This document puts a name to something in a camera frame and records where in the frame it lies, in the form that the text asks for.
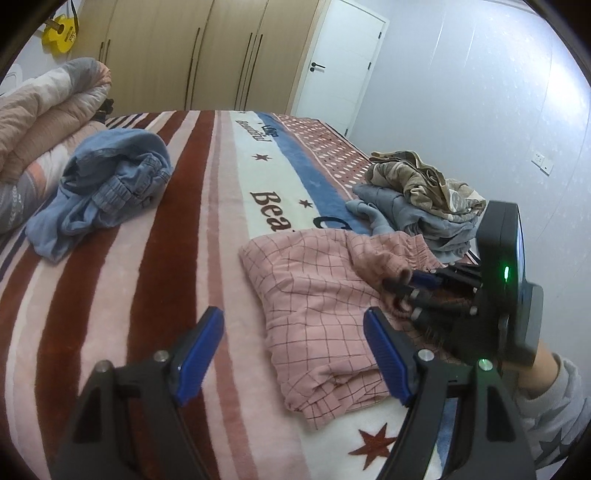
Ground grey folded pants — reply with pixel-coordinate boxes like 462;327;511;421
345;182;481;264

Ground beige patterned cloth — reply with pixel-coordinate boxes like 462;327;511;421
365;149;488;222

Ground wooden wardrobe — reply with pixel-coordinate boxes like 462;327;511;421
69;0;333;114

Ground white door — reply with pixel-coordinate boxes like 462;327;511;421
290;0;391;137

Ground striped printed blanket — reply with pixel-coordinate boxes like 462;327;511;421
0;109;509;480

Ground white headboard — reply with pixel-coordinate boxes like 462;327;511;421
0;62;24;93

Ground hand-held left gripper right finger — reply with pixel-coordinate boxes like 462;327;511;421
363;308;539;480

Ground rolled pink grey quilt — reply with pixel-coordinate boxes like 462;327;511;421
0;57;113;236

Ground blue denim pants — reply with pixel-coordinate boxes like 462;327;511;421
25;128;174;263

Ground pink checked pants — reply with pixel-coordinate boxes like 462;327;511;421
239;229;481;430

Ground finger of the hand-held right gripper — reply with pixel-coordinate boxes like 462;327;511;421
409;265;483;296
382;279;478;324

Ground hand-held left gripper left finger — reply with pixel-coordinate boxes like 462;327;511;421
48;306;225;480

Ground yellow guitar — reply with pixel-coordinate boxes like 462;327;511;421
41;0;80;55

